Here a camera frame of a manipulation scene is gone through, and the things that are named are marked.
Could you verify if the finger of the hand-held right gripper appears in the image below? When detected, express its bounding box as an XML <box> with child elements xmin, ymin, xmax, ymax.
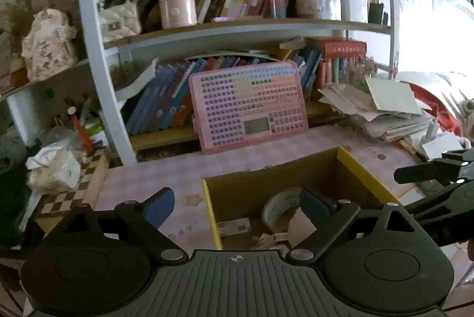
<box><xmin>393</xmin><ymin>149</ymin><xmax>474</xmax><ymax>185</ymax></box>
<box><xmin>403</xmin><ymin>178</ymin><xmax>474</xmax><ymax>221</ymax></box>

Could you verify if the patterned pen holder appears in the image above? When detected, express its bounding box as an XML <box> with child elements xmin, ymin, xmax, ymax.
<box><xmin>296</xmin><ymin>0</ymin><xmax>342</xmax><ymax>22</ymax></box>

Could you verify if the wooden chessboard box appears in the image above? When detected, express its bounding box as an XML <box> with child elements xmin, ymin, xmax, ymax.
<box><xmin>35</xmin><ymin>149</ymin><xmax>111</xmax><ymax>232</ymax></box>

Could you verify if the white quilted handbag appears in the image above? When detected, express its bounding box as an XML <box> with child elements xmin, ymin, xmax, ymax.
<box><xmin>97</xmin><ymin>0</ymin><xmax>142</xmax><ymax>41</ymax></box>

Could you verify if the pile of papers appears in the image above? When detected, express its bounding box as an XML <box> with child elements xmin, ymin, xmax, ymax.
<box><xmin>318</xmin><ymin>75</ymin><xmax>439</xmax><ymax>144</ymax></box>

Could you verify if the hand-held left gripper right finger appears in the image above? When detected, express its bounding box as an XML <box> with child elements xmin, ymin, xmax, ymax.
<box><xmin>288</xmin><ymin>187</ymin><xmax>426</xmax><ymax>263</ymax></box>

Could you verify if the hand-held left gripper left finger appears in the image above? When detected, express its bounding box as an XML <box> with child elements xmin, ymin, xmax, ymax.
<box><xmin>52</xmin><ymin>187</ymin><xmax>185</xmax><ymax>263</ymax></box>

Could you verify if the small white printed box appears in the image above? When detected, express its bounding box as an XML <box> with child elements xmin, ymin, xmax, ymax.
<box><xmin>218</xmin><ymin>218</ymin><xmax>253</xmax><ymax>238</ymax></box>

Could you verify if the pink keyboard learning toy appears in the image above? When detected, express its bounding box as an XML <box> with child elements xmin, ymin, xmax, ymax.
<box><xmin>188</xmin><ymin>61</ymin><xmax>309</xmax><ymax>155</ymax></box>

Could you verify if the clear tape roll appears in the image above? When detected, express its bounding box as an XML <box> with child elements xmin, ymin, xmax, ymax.
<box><xmin>262</xmin><ymin>187</ymin><xmax>308</xmax><ymax>232</ymax></box>

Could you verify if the white bookshelf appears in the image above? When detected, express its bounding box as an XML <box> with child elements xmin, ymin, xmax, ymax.
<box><xmin>0</xmin><ymin>0</ymin><xmax>402</xmax><ymax>166</ymax></box>

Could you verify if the red bag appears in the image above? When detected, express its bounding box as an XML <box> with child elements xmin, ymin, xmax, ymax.
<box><xmin>405</xmin><ymin>80</ymin><xmax>465</xmax><ymax>138</ymax></box>

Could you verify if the white and green tub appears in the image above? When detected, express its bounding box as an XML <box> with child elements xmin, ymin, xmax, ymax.
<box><xmin>83</xmin><ymin>119</ymin><xmax>106</xmax><ymax>149</ymax></box>

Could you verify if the white paper sheet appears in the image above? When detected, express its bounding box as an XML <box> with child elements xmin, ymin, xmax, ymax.
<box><xmin>418</xmin><ymin>132</ymin><xmax>467</xmax><ymax>160</ymax></box>

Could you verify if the pink checked printed tablecloth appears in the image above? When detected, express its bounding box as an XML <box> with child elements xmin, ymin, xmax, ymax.
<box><xmin>22</xmin><ymin>125</ymin><xmax>474</xmax><ymax>310</ymax></box>

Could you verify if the yellow cardboard box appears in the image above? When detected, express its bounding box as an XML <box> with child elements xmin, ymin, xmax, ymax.
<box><xmin>202</xmin><ymin>146</ymin><xmax>411</xmax><ymax>251</ymax></box>

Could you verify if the red marker pen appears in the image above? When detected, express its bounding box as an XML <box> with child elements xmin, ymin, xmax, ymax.
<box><xmin>67</xmin><ymin>106</ymin><xmax>95</xmax><ymax>155</ymax></box>

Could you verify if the dried flower bunch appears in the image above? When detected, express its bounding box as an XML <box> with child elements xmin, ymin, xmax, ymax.
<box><xmin>0</xmin><ymin>0</ymin><xmax>34</xmax><ymax>55</ymax></box>

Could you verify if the row of blue-spined books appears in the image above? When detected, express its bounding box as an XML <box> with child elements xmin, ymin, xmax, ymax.
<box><xmin>124</xmin><ymin>38</ymin><xmax>371</xmax><ymax>136</ymax></box>

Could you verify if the pink floral plush doll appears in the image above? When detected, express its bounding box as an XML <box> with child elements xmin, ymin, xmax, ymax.
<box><xmin>21</xmin><ymin>9</ymin><xmax>78</xmax><ymax>81</ymax></box>

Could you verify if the white pen holder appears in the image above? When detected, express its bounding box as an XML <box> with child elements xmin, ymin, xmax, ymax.
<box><xmin>341</xmin><ymin>0</ymin><xmax>370</xmax><ymax>23</ymax></box>

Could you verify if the white tissue pack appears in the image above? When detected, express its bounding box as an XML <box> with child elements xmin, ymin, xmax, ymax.
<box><xmin>25</xmin><ymin>145</ymin><xmax>82</xmax><ymax>194</ymax></box>

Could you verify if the dark clothes pile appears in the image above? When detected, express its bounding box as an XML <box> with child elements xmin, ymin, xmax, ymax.
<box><xmin>0</xmin><ymin>132</ymin><xmax>38</xmax><ymax>258</ymax></box>

